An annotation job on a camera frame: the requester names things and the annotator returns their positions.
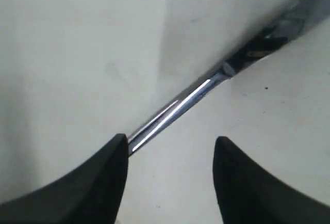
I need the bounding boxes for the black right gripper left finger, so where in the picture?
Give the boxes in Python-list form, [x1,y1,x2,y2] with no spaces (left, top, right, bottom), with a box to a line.
[1,134,128,223]

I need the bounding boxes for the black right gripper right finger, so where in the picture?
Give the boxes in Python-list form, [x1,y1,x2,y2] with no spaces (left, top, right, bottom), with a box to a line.
[214,136,329,223]

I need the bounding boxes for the silver table knife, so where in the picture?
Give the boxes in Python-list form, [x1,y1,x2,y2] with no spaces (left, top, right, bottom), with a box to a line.
[128,62,237,156]

